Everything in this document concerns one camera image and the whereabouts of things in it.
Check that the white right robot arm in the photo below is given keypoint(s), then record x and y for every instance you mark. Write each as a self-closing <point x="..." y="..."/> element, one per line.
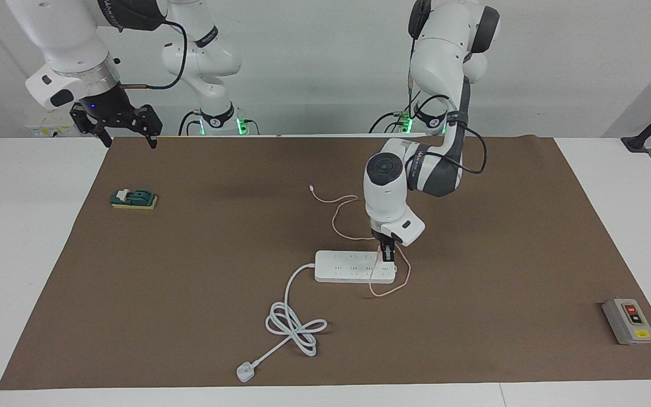
<point x="71" y="39"/>

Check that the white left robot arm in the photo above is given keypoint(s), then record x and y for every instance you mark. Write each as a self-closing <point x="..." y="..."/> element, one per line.
<point x="385" y="192"/>

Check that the white power strip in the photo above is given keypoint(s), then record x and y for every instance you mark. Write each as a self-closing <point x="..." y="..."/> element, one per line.
<point x="342" y="268"/>

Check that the green knife switch block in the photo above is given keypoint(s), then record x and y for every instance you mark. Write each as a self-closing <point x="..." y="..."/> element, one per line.
<point x="142" y="199"/>

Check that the brown table mat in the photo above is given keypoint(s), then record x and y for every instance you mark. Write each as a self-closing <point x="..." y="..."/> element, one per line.
<point x="190" y="311"/>

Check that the grey on-off switch box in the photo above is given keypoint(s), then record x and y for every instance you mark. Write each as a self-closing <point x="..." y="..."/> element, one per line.
<point x="622" y="325"/>

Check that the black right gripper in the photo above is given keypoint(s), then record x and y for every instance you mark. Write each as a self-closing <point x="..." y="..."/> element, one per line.
<point x="108" y="107"/>

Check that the white box with yellow labels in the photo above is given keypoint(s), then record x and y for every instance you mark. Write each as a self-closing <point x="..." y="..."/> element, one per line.
<point x="48" y="130"/>

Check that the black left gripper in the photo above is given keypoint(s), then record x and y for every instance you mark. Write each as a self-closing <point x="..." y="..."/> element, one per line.
<point x="383" y="240"/>

